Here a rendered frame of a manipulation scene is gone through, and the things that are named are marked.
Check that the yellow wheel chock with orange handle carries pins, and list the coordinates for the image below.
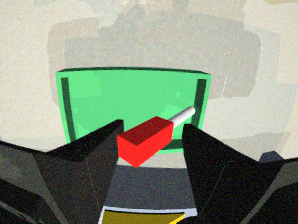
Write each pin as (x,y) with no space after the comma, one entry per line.
(119,217)

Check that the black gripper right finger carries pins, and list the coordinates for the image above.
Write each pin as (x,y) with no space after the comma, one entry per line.
(228,187)

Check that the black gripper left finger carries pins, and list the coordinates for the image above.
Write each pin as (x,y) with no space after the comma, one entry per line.
(74,179)

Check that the red-headed pin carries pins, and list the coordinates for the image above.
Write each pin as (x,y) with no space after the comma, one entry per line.
(137,144)

